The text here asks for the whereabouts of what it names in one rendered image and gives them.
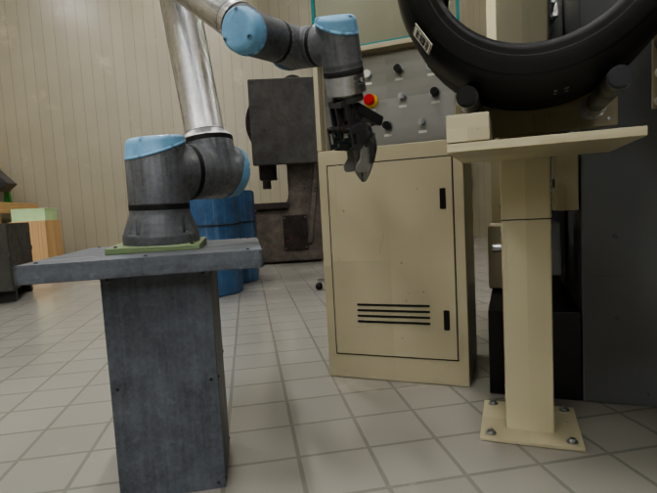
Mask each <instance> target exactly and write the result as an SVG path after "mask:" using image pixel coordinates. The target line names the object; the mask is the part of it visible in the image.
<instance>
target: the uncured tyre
mask: <svg viewBox="0 0 657 493"><path fill-rule="evenodd" d="M449 1H450V0H398V5H399V9H400V13H401V17H402V20H403V22H404V25H405V27H406V30H407V32H408V34H409V35H410V37H411V39H412V40H413V42H414V44H415V45H416V48H417V49H418V51H419V52H420V54H421V55H422V57H423V59H424V60H425V62H426V63H427V65H428V66H429V68H430V69H431V70H432V72H433V73H434V74H435V75H436V76H437V77H438V78H439V79H440V80H441V81H442V82H443V83H444V84H445V85H446V86H447V87H449V88H450V89H451V90H453V91H454V92H456V93H457V92H458V91H459V89H460V88H461V87H462V86H466V85H469V86H472V87H474V88H475V89H476V91H477V93H478V96H479V99H480V102H481V105H482V106H485V107H489V108H493V109H499V110H506V111H529V110H530V109H531V106H533V105H534V106H533V110H540V109H546V108H550V107H554V106H558V105H562V104H565V103H568V102H570V101H573V100H576V99H578V98H580V97H583V96H585V95H587V94H589V93H590V92H591V91H593V90H594V89H595V88H596V86H597V85H598V84H599V83H600V81H601V80H602V79H603V78H604V76H605V75H606V74H607V72H608V71H609V70H610V69H611V68H613V67H615V66H617V65H626V66H628V65H629V64H630V63H631V62H632V61H633V60H634V59H635V58H636V57H637V56H638V55H639V54H640V52H641V51H642V50H643V49H644V48H645V47H646V46H647V45H648V44H649V42H650V41H651V40H652V39H653V38H654V37H655V36H656V35H657V0H619V1H618V2H617V3H616V4H615V5H614V6H612V7H611V8H610V9H609V10H608V11H606V12H605V13H604V14H603V15H601V16H600V17H598V18H597V19H595V20H594V21H592V22H590V23H588V24H587V25H585V26H583V27H581V28H579V29H577V30H575V31H573V32H570V33H568V34H565V35H563V36H560V37H557V38H553V39H550V40H546V41H540V42H533V43H509V42H502V41H498V40H494V39H491V38H488V37H485V36H483V35H480V34H478V33H476V32H474V31H473V30H471V29H469V28H468V27H466V26H465V25H464V24H462V23H461V22H460V21H459V20H458V19H457V18H456V17H455V16H454V15H453V14H452V13H451V12H450V11H449ZM415 24H417V25H418V26H419V28H420V29H421V30H422V31H423V33H424V34H425V35H426V37H427V38H428V39H429V40H430V42H431V43H432V44H433V45H432V48H431V51H430V54H429V55H427V53H426V52H425V51H424V49H423V48H422V47H421V46H420V44H419V43H418V42H417V40H416V39H415V37H414V36H413V31H414V27H415ZM569 85H572V90H571V91H568V92H565V93H561V94H557V95H552V96H551V95H550V91H551V90H553V89H558V88H562V87H565V86H569Z"/></svg>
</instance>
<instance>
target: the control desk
mask: <svg viewBox="0 0 657 493"><path fill-rule="evenodd" d="M361 52H362V60H363V67H364V75H365V81H366V89H367V90H366V91H365V92H363V96H364V100H362V101H360V102H357V103H361V104H362V105H364V106H366V107H368V108H369V109H371V110H373V111H375V112H377V113H379V114H380V115H382V116H383V121H382V124H381V125H380V126H379V125H375V126H372V132H373V133H375V140H376V144H377V150H376V155H375V159H374V162H373V165H372V171H371V173H370V176H369V178H368V179H367V181H366V182H362V181H361V180H360V179H359V177H358V176H357V174H356V173H355V171H352V172H345V171H344V169H343V164H344V163H345V161H346V160H347V154H346V151H335V150H334V149H333V150H330V146H329V136H328V131H327V128H330V127H331V120H330V114H329V102H331V101H332V98H329V97H328V95H327V89H326V84H325V77H324V72H323V67H313V80H314V98H315V116H316V133H317V151H318V164H319V181H320V199H321V216H322V234H323V253H324V270H325V288H326V306H327V323H328V358H329V374H330V375H331V376H337V377H349V378H361V379H373V380H386V381H408V382H421V383H433V384H445V385H457V386H470V383H471V379H472V374H473V369H474V365H475V360H476V355H477V336H476V303H475V269H474V235H473V201H472V167H471V163H461V162H460V161H458V160H457V159H455V158H454V157H452V156H450V155H449V154H448V153H447V145H448V144H447V136H446V116H448V115H455V106H456V105H457V104H458V103H457V100H456V95H457V93H456V92H454V91H453V90H451V89H450V88H449V87H447V86H446V85H445V84H444V83H443V82H442V81H441V80H440V79H439V78H438V77H437V76H436V75H435V74H434V73H433V72H432V70H431V69H430V68H429V66H428V65H427V63H426V62H425V60H424V59H423V57H422V55H421V54H420V52H419V51H418V49H417V48H416V45H415V44H414V42H413V40H412V39H411V37H407V38H402V39H396V40H391V41H385V42H379V43H374V44H369V45H364V46H361Z"/></svg>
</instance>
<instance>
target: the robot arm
mask: <svg viewBox="0 0 657 493"><path fill-rule="evenodd" d="M159 3H160V9H161V13H162V18H163V23H164V29H165V34H166V39H167V44H168V50H169V55H170V60H171V65H172V70H173V75H174V80H175V85H176V90H177V96H178V101H179V106H180V111H181V116H182V121H183V126H184V131H185V135H179V134H170V135H152V136H142V137H135V138H130V139H128V140H127V141H126V142H125V144H124V163H125V175H126V187H127V199H128V210H129V215H128V219H127V222H126V225H125V229H124V232H123V235H122V242H123V245H124V246H129V247H151V246H168V245H178V244H186V243H192V242H197V241H199V240H200V238H199V230H198V228H197V225H196V222H195V220H194V218H193V217H192V215H191V211H190V200H212V199H226V198H232V197H235V196H237V195H239V194H240V193H241V192H242V191H243V190H244V189H245V187H246V186H247V183H248V181H249V177H250V168H249V166H250V162H249V159H248V156H247V154H246V153H245V152H244V151H243V150H242V149H240V148H238V147H235V145H234V140H233V135H232V134H231V133H230V132H228V131H227V130H225V129H224V125H223V120H222V115H221V111H220V105H219V100H218V95H217V90H216V85H215V79H214V74H213V69H212V64H211V59H210V54H209V49H208V44H207V39H206V33H205V28H204V22H205V23H206V24H207V25H209V26H210V27H212V28H213V29H214V30H216V31H217V32H218V33H220V34H221V35H222V36H223V39H224V41H225V44H226V45H227V46H228V48H229V49H230V50H232V51H233V52H236V53H237V54H239V55H242V56H246V57H252V58H256V59H260V60H264V61H268V62H271V63H273V64H274V65H275V66H276V67H278V68H280V69H283V70H297V69H301V68H309V67H323V72H324V77H325V84H326V89H327V95H328V97H329V98H332V101H331V102H329V103H328V108H329V114H330V120H331V127H330V128H327V131H328V141H329V146H330V150H333V149H334V150H335V151H346V154H347V160H346V161H345V163H344V164H343V169H344V171H345V172H352V171H355V173H356V174H357V176H358V177H359V179H360V180H361V181H362V182H366V181H367V179H368V178H369V176H370V173H371V171H372V165H373V162H374V159H375V155H376V150H377V144H376V140H375V133H373V132H372V126H375V125H379V126H380V125H381V124H382V121H383V116H382V115H380V114H379V113H377V112H375V111H373V110H371V109H369V108H368V107H366V106H364V105H362V104H361V103H357V102H360V101H362V100H364V96H363V92H365V91H366V90H367V89H366V81H365V75H364V67H363V60H362V52H361V45H360V37H359V32H360V30H359V28H358V25H357V20H356V17H355V16H354V15H352V14H340V15H330V16H323V17H318V18H315V21H314V24H309V25H304V26H297V25H294V24H291V23H289V22H284V21H282V20H279V19H277V18H274V17H271V16H268V15H266V14H264V13H262V12H260V11H259V10H257V9H256V8H254V7H253V6H251V5H250V4H248V3H247V2H244V1H242V0H159ZM329 134H332V140H333V144H331V141H330V136H329ZM364 145H365V146H364Z"/></svg>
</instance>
